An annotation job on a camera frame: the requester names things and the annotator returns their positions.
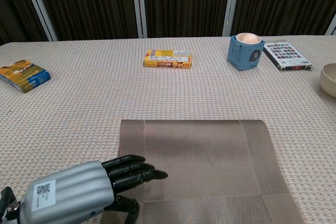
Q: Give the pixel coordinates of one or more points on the dark curtain panel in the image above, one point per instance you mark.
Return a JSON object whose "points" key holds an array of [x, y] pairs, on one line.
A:
{"points": [[183, 3], [13, 3], [92, 3], [283, 1]]}

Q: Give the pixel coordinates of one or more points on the orange and blue packet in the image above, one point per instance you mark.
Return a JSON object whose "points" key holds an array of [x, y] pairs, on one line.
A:
{"points": [[23, 75]]}

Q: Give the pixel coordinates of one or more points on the beige woven tablecloth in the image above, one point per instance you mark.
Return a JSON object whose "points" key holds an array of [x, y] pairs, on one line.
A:
{"points": [[78, 129]]}

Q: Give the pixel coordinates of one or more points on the white box with picture grid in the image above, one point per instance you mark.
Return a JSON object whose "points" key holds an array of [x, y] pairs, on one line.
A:
{"points": [[286, 53]]}

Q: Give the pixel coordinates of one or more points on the brown woven placemat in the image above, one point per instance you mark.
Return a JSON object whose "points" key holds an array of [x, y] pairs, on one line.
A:
{"points": [[210, 171]]}

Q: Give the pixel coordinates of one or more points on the grey partition post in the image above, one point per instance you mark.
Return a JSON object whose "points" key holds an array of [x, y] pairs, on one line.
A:
{"points": [[139, 6], [39, 6], [333, 26], [232, 1]]}

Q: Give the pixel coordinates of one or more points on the blue carton sleeve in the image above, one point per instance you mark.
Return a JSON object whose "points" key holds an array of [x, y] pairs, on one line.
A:
{"points": [[240, 56]]}

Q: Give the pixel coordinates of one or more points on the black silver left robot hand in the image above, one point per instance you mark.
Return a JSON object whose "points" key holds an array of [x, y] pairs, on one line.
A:
{"points": [[68, 192]]}

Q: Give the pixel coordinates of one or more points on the beige bowl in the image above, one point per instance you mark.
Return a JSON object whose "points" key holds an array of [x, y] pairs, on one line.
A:
{"points": [[329, 82]]}

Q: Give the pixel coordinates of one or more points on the yellow snack box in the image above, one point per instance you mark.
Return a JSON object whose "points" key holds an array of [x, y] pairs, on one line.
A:
{"points": [[168, 60]]}

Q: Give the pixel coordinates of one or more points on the pink cup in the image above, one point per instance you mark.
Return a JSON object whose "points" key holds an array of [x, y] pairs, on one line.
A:
{"points": [[248, 38]]}

